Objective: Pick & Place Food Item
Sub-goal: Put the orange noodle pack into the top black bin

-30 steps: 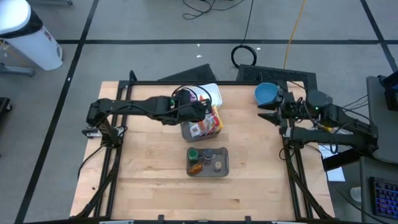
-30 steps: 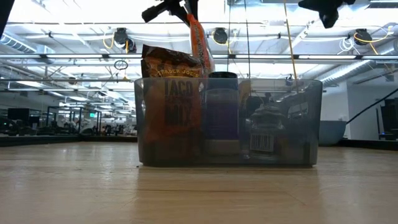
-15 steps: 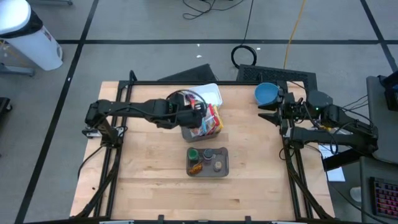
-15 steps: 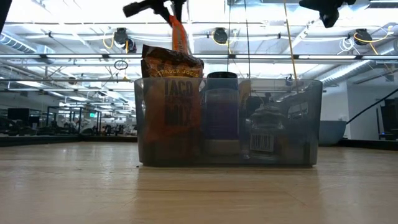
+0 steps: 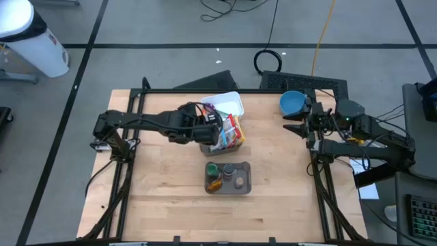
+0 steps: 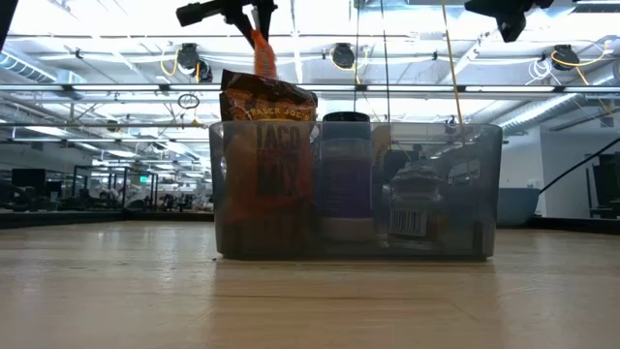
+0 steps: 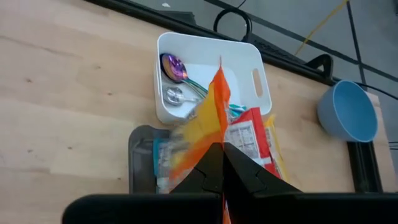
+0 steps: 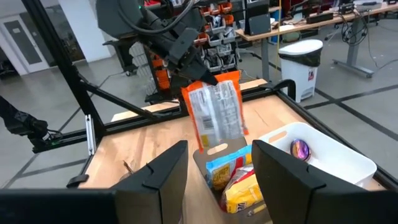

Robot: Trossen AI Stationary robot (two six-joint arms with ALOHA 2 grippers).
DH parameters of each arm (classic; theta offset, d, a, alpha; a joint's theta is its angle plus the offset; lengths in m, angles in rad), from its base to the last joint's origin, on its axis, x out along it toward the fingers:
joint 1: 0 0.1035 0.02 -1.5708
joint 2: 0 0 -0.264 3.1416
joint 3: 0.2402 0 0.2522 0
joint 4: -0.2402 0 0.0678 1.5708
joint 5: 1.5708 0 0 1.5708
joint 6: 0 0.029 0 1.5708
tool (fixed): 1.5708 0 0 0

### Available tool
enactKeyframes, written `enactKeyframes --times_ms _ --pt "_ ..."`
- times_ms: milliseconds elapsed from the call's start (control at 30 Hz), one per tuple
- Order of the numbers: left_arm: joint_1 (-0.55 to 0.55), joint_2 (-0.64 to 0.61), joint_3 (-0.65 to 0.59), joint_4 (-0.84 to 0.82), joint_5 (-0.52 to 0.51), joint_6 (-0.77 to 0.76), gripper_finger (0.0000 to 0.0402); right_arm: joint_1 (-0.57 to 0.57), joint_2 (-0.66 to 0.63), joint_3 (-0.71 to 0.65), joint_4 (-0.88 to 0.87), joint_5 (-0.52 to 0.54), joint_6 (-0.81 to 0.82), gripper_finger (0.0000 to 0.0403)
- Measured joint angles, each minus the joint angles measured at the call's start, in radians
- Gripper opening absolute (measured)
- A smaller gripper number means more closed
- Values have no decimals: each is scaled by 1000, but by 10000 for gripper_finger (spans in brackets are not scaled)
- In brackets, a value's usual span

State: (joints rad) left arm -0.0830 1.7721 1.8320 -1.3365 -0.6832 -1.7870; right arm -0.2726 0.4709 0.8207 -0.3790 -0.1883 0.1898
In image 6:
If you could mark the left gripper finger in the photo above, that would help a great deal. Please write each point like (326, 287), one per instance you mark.
(266, 19)
(242, 26)

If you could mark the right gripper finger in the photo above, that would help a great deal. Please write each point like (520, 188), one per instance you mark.
(511, 26)

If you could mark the brown orange snack packet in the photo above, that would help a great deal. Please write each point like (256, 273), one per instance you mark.
(269, 97)

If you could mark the clear yellow noodle packet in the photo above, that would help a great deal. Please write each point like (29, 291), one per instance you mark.
(381, 143)

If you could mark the black lid purple label bottle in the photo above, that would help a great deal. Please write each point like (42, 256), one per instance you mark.
(346, 184)

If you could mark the small clear spice jar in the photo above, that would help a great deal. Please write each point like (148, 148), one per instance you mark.
(414, 194)

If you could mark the blue bowl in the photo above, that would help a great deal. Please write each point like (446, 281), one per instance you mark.
(516, 206)

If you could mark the grey plastic bin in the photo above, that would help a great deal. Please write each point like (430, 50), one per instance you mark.
(460, 218)

